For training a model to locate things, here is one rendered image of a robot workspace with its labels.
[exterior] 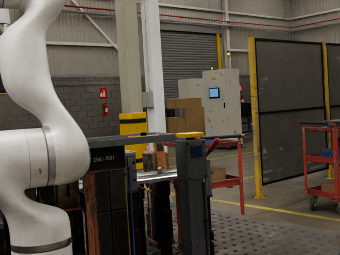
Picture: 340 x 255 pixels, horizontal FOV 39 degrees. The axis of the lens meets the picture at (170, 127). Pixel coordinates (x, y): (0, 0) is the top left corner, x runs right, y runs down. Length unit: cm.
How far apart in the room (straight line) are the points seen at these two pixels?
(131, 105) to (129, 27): 145
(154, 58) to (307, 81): 234
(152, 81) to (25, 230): 475
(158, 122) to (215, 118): 648
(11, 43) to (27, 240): 39
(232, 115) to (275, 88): 567
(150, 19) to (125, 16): 325
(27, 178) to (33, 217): 7
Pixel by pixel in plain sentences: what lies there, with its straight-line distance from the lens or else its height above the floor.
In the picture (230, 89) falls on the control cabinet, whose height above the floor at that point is 149.
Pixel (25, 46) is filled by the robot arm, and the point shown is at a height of 138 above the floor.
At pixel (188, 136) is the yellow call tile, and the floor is 115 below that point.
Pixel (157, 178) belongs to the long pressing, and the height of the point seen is 100.
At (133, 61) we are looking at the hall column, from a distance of 889.
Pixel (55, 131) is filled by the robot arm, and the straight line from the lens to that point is 97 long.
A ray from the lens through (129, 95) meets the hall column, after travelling 879.
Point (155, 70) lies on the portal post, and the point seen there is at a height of 164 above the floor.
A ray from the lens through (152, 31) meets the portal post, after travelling 569.
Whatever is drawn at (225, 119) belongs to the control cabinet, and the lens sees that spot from 1182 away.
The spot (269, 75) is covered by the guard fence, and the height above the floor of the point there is 152.
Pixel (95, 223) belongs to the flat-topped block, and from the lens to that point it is 125.
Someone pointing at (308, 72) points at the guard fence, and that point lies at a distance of 695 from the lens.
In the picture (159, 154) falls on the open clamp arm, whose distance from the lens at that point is 182.
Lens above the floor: 125
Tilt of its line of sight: 3 degrees down
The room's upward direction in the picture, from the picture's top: 3 degrees counter-clockwise
